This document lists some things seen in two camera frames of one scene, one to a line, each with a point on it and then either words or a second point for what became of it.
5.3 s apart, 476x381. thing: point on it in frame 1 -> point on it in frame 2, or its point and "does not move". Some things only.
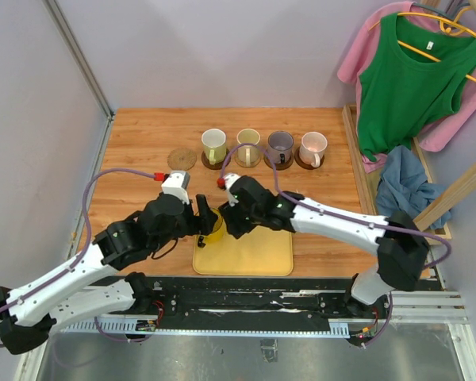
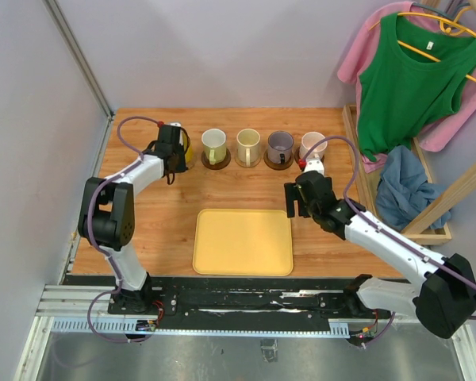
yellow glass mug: x=218 y=236 -> x=188 y=148
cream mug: x=248 y=156 does not move
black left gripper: x=207 y=217 -> x=181 y=167
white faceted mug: x=213 y=142 does not move
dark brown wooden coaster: x=216 y=166 does not move
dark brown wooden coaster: x=279 y=166 does not move
